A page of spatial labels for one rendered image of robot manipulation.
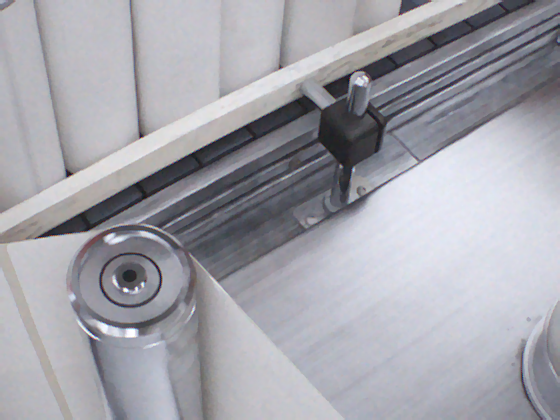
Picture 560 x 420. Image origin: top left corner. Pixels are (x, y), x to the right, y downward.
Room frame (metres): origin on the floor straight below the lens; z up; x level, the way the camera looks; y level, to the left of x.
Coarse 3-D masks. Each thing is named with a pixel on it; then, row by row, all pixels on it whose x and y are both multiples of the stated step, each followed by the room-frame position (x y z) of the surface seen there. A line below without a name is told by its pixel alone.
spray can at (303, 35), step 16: (288, 0) 0.39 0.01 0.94; (304, 0) 0.39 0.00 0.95; (320, 0) 0.39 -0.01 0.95; (336, 0) 0.39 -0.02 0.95; (352, 0) 0.40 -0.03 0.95; (288, 16) 0.39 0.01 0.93; (304, 16) 0.39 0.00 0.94; (320, 16) 0.39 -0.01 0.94; (336, 16) 0.39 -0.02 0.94; (352, 16) 0.40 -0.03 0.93; (288, 32) 0.39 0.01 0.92; (304, 32) 0.39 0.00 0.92; (320, 32) 0.39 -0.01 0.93; (336, 32) 0.39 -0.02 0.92; (352, 32) 0.41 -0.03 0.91; (288, 48) 0.39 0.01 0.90; (304, 48) 0.39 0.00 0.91; (320, 48) 0.39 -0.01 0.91; (288, 64) 0.39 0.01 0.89
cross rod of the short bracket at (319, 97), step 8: (312, 80) 0.36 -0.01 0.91; (304, 88) 0.35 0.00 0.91; (312, 88) 0.35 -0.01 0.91; (320, 88) 0.35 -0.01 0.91; (304, 96) 0.35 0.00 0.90; (312, 96) 0.35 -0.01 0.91; (320, 96) 0.35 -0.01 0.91; (328, 96) 0.35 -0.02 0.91; (312, 104) 0.35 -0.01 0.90; (320, 104) 0.34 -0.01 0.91; (328, 104) 0.34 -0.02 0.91; (320, 112) 0.34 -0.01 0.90
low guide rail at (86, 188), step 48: (480, 0) 0.46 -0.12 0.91; (336, 48) 0.39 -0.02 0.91; (384, 48) 0.40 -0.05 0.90; (240, 96) 0.34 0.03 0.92; (288, 96) 0.35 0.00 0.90; (144, 144) 0.29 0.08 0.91; (192, 144) 0.31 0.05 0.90; (48, 192) 0.26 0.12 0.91; (96, 192) 0.27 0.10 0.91; (0, 240) 0.23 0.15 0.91
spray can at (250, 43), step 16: (224, 0) 0.36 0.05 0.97; (240, 0) 0.36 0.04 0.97; (256, 0) 0.36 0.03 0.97; (272, 0) 0.37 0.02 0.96; (224, 16) 0.36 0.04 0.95; (240, 16) 0.36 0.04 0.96; (256, 16) 0.36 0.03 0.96; (272, 16) 0.37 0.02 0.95; (224, 32) 0.36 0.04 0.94; (240, 32) 0.36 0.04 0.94; (256, 32) 0.36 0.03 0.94; (272, 32) 0.37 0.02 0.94; (224, 48) 0.36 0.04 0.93; (240, 48) 0.36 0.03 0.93; (256, 48) 0.36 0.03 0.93; (272, 48) 0.37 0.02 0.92; (224, 64) 0.36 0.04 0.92; (240, 64) 0.36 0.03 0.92; (256, 64) 0.36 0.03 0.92; (272, 64) 0.37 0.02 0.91; (224, 80) 0.36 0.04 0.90; (240, 80) 0.36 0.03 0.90; (256, 80) 0.36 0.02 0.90
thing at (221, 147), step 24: (408, 0) 0.49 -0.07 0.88; (432, 0) 0.49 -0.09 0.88; (504, 0) 0.50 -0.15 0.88; (528, 0) 0.51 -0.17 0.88; (456, 24) 0.47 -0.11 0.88; (480, 24) 0.47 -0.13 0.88; (408, 48) 0.43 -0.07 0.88; (432, 48) 0.44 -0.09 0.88; (384, 72) 0.41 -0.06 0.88; (336, 96) 0.38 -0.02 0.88; (264, 120) 0.35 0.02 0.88; (288, 120) 0.36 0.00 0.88; (216, 144) 0.33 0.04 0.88; (240, 144) 0.33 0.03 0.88; (168, 168) 0.31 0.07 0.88; (192, 168) 0.31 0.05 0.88; (120, 192) 0.29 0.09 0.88; (144, 192) 0.29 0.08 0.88; (96, 216) 0.27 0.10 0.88
